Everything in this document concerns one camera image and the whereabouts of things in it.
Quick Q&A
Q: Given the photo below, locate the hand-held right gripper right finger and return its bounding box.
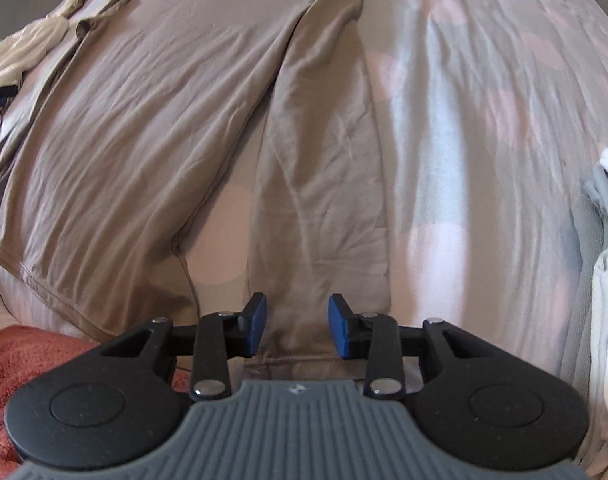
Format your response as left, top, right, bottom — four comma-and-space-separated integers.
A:
328, 293, 510, 402

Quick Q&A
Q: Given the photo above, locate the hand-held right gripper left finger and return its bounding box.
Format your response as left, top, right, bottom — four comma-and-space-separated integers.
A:
100, 292, 269, 402

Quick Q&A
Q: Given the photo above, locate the taupe long-sleeve shirt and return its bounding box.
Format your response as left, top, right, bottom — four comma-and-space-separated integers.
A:
0, 0, 392, 383

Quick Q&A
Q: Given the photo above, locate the cream crumpled cloth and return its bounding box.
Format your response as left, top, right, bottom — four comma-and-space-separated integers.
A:
0, 12, 72, 87

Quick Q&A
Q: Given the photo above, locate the red terry towel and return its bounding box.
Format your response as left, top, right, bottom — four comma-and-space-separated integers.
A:
0, 325, 109, 480

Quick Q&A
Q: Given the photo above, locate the grey folded garment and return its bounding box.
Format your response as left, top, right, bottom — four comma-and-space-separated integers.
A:
571, 162, 608, 281

